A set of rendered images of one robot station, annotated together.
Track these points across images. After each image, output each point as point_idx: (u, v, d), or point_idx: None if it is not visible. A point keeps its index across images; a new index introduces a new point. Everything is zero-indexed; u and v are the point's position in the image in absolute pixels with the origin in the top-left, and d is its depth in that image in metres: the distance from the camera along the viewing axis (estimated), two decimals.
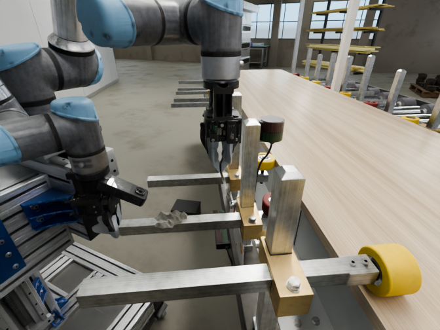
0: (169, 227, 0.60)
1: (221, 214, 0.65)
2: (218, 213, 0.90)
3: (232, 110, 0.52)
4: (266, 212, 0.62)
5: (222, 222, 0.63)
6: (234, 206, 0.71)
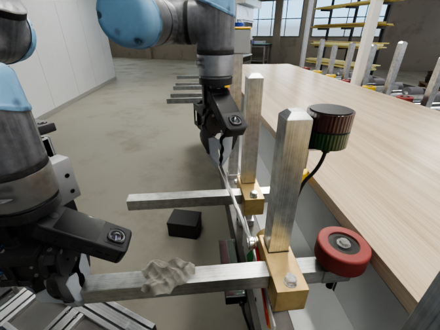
0: (166, 293, 0.36)
1: (249, 264, 0.41)
2: (226, 243, 0.65)
3: (208, 113, 0.50)
4: (325, 264, 0.38)
5: (253, 280, 0.39)
6: (255, 240, 0.46)
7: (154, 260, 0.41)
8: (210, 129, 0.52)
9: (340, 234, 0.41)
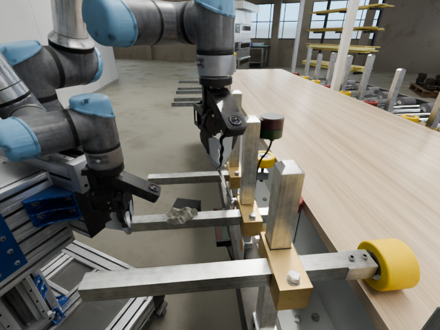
0: (181, 223, 0.61)
1: (231, 210, 0.66)
2: (218, 211, 0.90)
3: (208, 113, 0.50)
4: None
5: (233, 219, 0.64)
6: (234, 204, 0.71)
7: None
8: (210, 129, 0.52)
9: None
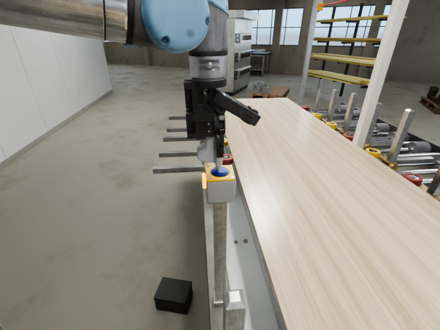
0: None
1: None
2: None
3: (223, 115, 0.49)
4: None
5: None
6: None
7: None
8: (224, 131, 0.51)
9: None
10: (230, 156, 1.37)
